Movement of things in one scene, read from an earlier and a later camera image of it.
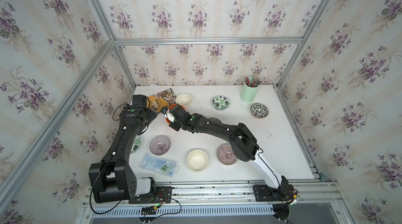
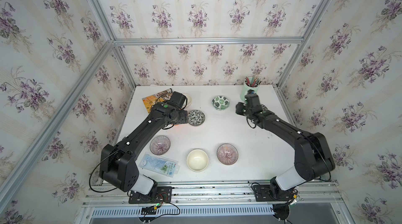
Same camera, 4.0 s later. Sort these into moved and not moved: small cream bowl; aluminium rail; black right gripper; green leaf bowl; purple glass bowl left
Moved: black right gripper
Not moved: small cream bowl; aluminium rail; purple glass bowl left; green leaf bowl
